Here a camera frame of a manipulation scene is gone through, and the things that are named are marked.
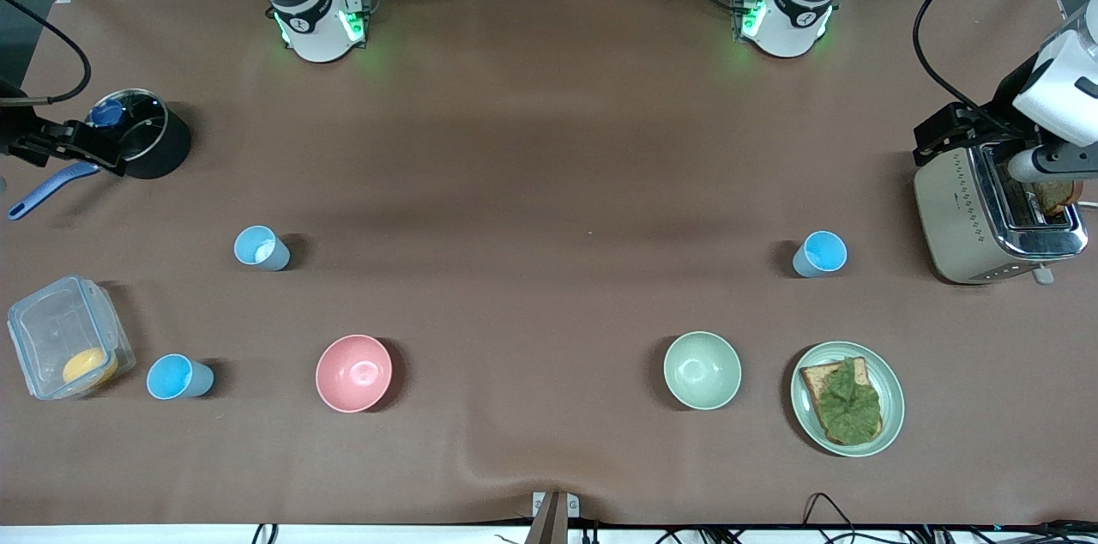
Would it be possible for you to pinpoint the light blue plastic cup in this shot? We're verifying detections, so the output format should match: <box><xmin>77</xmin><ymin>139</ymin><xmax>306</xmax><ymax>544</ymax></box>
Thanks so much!
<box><xmin>792</xmin><ymin>231</ymin><xmax>849</xmax><ymax>280</ymax></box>
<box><xmin>145</xmin><ymin>354</ymin><xmax>215</xmax><ymax>402</ymax></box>
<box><xmin>233</xmin><ymin>225</ymin><xmax>292</xmax><ymax>273</ymax></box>

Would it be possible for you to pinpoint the glass lid with blue knob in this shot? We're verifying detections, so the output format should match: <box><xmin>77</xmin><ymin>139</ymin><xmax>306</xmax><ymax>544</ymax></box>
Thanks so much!
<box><xmin>83</xmin><ymin>89</ymin><xmax>169</xmax><ymax>166</ymax></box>

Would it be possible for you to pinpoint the beige and chrome toaster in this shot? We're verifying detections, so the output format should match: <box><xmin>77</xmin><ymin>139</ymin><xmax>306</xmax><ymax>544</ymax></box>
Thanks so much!
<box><xmin>912</xmin><ymin>136</ymin><xmax>1091</xmax><ymax>287</ymax></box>

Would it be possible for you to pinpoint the dark toasted bread slice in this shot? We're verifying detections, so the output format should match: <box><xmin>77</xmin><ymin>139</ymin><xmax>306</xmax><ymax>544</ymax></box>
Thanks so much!
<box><xmin>1033</xmin><ymin>179</ymin><xmax>1084</xmax><ymax>217</ymax></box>

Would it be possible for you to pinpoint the clear plastic food container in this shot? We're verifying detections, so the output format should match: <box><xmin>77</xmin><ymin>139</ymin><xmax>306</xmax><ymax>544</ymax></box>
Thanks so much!
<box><xmin>7</xmin><ymin>274</ymin><xmax>137</xmax><ymax>402</ymax></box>

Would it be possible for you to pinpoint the orange round food piece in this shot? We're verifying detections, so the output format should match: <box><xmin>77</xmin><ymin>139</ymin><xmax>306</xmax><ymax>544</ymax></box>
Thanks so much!
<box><xmin>61</xmin><ymin>346</ymin><xmax>120</xmax><ymax>387</ymax></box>

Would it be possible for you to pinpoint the pale green plate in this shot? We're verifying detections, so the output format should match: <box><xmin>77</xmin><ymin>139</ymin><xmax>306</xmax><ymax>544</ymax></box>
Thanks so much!
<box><xmin>789</xmin><ymin>342</ymin><xmax>907</xmax><ymax>458</ymax></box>

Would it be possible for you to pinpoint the brown bread slice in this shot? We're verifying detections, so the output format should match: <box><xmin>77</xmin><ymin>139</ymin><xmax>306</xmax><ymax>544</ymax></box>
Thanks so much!
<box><xmin>799</xmin><ymin>358</ymin><xmax>885</xmax><ymax>448</ymax></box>

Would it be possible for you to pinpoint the green lettuce leaf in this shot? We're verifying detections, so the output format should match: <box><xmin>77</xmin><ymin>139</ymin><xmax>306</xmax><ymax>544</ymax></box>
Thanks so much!
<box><xmin>815</xmin><ymin>357</ymin><xmax>884</xmax><ymax>444</ymax></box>

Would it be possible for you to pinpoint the pale green bowl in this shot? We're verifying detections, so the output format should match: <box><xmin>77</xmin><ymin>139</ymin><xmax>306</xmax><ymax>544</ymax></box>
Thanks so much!
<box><xmin>662</xmin><ymin>330</ymin><xmax>744</xmax><ymax>412</ymax></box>

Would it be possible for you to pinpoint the pink bowl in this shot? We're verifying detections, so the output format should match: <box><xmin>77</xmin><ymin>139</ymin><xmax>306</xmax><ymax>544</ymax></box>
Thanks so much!
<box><xmin>315</xmin><ymin>334</ymin><xmax>395</xmax><ymax>414</ymax></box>

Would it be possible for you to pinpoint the brown table mat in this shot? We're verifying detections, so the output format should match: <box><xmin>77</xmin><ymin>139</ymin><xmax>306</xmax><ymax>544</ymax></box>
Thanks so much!
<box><xmin>0</xmin><ymin>0</ymin><xmax>1098</xmax><ymax>528</ymax></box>

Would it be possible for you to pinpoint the black pot with blue handle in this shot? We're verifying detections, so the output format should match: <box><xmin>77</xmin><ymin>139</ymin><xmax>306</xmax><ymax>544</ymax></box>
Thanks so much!
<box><xmin>7</xmin><ymin>88</ymin><xmax>194</xmax><ymax>222</ymax></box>

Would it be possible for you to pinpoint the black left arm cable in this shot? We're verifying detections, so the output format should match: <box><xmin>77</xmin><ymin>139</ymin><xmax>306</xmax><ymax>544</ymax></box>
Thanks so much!
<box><xmin>911</xmin><ymin>0</ymin><xmax>1098</xmax><ymax>121</ymax></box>

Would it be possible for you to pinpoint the looped black cable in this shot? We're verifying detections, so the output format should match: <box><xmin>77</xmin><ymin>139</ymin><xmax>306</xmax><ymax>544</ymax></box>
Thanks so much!
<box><xmin>801</xmin><ymin>492</ymin><xmax>869</xmax><ymax>544</ymax></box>

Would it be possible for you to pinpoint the aluminium profile bracket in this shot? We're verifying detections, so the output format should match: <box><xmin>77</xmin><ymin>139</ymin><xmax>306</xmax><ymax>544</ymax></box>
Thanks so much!
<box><xmin>530</xmin><ymin>490</ymin><xmax>581</xmax><ymax>544</ymax></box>

